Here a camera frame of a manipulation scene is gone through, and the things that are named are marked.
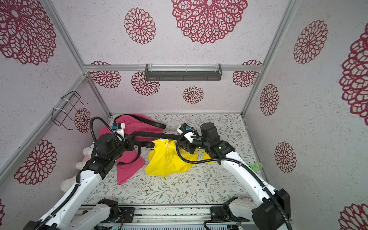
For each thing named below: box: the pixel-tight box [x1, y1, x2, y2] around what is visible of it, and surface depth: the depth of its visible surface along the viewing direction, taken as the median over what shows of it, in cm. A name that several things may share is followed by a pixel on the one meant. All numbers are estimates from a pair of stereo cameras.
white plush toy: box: [60, 143, 95, 193], surface depth 81 cm
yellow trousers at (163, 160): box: [144, 138, 216, 177], surface depth 79 cm
